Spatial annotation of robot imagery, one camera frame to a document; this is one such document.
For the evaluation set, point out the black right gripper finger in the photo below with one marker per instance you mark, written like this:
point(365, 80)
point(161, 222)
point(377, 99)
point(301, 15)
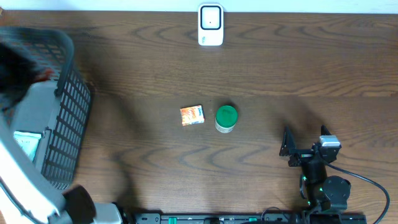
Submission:
point(325, 131)
point(288, 146)

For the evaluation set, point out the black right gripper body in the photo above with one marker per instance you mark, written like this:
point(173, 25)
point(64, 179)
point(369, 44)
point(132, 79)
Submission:
point(301, 159)

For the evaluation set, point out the green lid jar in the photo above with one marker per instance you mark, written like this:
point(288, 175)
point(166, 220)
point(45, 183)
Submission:
point(226, 118)

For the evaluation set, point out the small orange snack box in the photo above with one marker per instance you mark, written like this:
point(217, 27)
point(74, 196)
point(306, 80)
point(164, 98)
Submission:
point(192, 115)

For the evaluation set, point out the light green tissue pack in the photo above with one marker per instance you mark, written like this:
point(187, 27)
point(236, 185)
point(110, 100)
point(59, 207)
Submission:
point(29, 142)

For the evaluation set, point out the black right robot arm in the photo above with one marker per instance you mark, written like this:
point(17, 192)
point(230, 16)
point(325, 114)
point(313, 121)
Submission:
point(327, 195)

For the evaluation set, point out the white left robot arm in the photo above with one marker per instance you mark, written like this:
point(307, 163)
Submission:
point(26, 196)

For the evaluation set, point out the white barcode scanner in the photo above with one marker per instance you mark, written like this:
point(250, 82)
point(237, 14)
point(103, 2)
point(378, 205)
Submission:
point(210, 24)

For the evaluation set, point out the dark grey plastic basket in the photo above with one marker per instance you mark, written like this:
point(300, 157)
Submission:
point(57, 109)

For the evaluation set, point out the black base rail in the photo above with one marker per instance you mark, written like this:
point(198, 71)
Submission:
point(269, 217)

